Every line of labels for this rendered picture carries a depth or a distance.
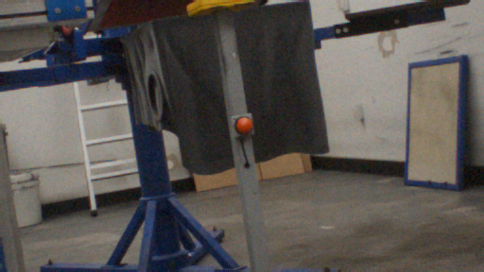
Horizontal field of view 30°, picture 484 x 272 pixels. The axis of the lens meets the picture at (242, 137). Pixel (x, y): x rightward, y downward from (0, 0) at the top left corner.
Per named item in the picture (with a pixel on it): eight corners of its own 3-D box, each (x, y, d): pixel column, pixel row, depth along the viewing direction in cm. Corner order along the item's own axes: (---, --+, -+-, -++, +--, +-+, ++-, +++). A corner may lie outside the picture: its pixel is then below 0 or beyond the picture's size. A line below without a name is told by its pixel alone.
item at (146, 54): (200, 137, 242) (181, 15, 241) (169, 142, 240) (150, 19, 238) (162, 136, 286) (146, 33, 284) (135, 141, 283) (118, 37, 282)
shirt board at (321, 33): (470, 20, 364) (467, -1, 364) (475, 15, 325) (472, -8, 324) (152, 71, 392) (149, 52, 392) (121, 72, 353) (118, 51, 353)
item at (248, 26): (335, 153, 252) (312, -2, 250) (178, 181, 238) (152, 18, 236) (330, 153, 255) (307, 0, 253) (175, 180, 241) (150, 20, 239)
